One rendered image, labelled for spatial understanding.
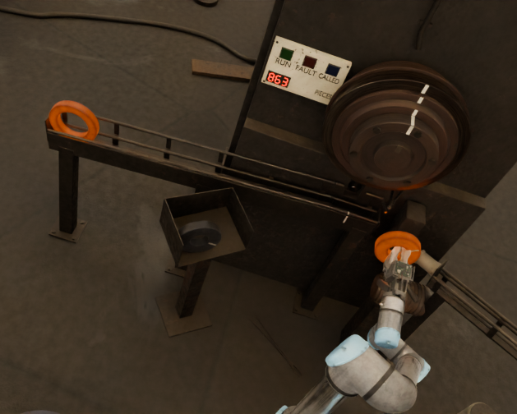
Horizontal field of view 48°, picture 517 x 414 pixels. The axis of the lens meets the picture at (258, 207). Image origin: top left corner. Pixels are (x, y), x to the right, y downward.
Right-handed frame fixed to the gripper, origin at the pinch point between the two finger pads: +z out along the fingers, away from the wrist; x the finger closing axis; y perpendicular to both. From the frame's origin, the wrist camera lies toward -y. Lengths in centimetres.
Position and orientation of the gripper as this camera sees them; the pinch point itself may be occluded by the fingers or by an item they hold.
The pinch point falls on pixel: (399, 246)
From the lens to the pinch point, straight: 204.5
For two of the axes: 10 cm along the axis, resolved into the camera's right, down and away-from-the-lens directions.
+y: 2.1, -3.8, -9.0
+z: 2.6, -8.7, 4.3
